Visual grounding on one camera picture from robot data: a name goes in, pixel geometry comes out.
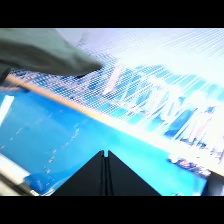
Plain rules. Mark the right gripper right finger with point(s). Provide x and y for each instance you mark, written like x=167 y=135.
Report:
x=126 y=180

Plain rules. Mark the grey-green shirt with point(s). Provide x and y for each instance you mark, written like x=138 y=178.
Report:
x=40 y=50

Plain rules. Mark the silver frame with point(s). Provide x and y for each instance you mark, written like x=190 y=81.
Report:
x=10 y=173

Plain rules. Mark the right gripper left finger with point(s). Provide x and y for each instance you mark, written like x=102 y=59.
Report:
x=88 y=180

